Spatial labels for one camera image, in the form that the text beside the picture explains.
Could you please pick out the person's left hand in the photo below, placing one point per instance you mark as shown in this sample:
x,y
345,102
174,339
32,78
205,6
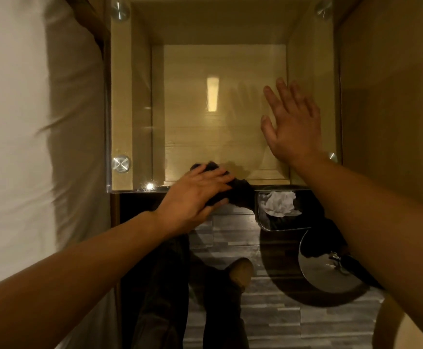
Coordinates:
x,y
182,207

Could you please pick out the person's tan shoe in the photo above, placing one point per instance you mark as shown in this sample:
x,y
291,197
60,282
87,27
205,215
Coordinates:
x,y
242,271

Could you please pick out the light wooden nightstand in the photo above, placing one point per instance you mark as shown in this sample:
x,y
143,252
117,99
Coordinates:
x,y
226,141

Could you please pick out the person's right thumb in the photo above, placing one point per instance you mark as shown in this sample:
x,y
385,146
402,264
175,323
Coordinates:
x,y
268,130

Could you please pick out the brown wooden cabinet panel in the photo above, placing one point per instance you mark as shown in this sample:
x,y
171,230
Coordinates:
x,y
393,87

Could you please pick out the person's right middle finger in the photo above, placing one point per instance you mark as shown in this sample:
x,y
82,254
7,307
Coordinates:
x,y
286,91

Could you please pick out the round chrome bin lid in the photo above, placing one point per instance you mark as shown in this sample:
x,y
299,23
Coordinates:
x,y
324,272

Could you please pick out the black tissue box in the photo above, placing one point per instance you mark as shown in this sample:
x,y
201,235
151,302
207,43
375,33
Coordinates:
x,y
269,223

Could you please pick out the clear glass table top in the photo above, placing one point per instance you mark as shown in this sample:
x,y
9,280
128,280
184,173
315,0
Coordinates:
x,y
197,105

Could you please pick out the person's right forearm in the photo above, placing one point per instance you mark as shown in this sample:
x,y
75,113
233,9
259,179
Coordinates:
x,y
374,221

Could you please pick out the person's left thumb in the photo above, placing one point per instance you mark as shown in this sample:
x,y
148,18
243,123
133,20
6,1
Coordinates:
x,y
215,206

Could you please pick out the white bed sheet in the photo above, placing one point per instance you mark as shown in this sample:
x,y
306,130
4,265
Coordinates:
x,y
15,141

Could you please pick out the person's right little finger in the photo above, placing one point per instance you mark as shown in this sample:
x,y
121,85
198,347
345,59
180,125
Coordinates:
x,y
313,108

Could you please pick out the dark cleaning cloth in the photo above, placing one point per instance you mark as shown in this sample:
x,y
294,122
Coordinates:
x,y
238,192

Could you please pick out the person's right hand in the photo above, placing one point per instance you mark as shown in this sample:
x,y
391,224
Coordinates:
x,y
295,134

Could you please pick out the round metal glass standoff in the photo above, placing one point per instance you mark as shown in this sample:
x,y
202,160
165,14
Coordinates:
x,y
324,9
333,157
121,163
120,10

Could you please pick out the white tissue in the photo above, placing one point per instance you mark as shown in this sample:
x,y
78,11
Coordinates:
x,y
278,204

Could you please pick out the person's left forearm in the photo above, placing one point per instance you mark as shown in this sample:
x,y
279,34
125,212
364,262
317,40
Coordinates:
x,y
73,276

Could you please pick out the person's dark trousers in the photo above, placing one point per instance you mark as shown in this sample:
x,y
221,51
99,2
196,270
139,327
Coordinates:
x,y
167,305

